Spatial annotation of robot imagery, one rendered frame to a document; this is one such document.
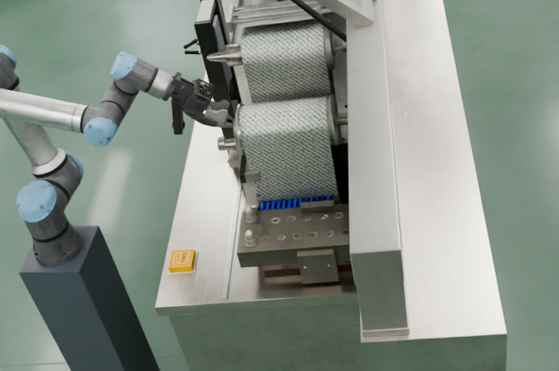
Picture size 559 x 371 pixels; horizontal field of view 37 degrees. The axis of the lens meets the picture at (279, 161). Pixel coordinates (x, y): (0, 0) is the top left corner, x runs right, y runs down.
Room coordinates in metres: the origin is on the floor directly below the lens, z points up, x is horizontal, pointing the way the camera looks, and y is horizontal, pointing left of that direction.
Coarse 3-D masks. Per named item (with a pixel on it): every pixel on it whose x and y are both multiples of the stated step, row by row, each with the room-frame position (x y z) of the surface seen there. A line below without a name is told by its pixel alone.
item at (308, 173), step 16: (256, 160) 1.80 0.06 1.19; (272, 160) 1.79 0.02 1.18; (288, 160) 1.78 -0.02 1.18; (304, 160) 1.77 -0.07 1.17; (320, 160) 1.76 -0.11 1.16; (272, 176) 1.79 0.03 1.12; (288, 176) 1.78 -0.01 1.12; (304, 176) 1.77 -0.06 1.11; (320, 176) 1.76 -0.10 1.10; (256, 192) 1.80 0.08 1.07; (272, 192) 1.79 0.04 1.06; (288, 192) 1.78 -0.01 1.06; (304, 192) 1.77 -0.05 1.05; (320, 192) 1.77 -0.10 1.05; (336, 192) 1.76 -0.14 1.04
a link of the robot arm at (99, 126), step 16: (0, 96) 1.91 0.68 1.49; (16, 96) 1.90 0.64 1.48; (32, 96) 1.90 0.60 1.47; (0, 112) 1.89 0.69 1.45; (16, 112) 1.87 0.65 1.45; (32, 112) 1.86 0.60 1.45; (48, 112) 1.85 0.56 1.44; (64, 112) 1.84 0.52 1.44; (80, 112) 1.84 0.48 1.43; (96, 112) 1.83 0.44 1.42; (112, 112) 1.84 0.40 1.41; (64, 128) 1.83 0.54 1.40; (80, 128) 1.82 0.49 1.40; (96, 128) 1.78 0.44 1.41; (112, 128) 1.80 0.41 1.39; (96, 144) 1.78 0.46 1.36
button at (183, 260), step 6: (174, 252) 1.78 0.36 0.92; (180, 252) 1.77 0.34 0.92; (186, 252) 1.77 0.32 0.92; (192, 252) 1.76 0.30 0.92; (174, 258) 1.75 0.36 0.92; (180, 258) 1.75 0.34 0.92; (186, 258) 1.74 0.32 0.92; (192, 258) 1.74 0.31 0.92; (174, 264) 1.73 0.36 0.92; (180, 264) 1.73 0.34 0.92; (186, 264) 1.72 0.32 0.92; (192, 264) 1.72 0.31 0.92; (174, 270) 1.72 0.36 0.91; (180, 270) 1.72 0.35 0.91; (186, 270) 1.71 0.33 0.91; (192, 270) 1.71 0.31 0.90
